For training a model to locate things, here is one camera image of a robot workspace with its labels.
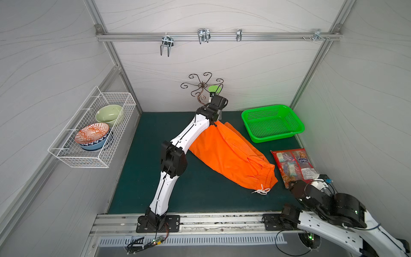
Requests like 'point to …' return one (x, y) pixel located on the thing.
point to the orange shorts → (221, 146)
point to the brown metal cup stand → (197, 92)
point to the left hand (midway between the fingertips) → (215, 111)
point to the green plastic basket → (269, 123)
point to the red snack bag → (294, 165)
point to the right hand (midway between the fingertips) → (288, 185)
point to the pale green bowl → (108, 114)
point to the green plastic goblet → (213, 89)
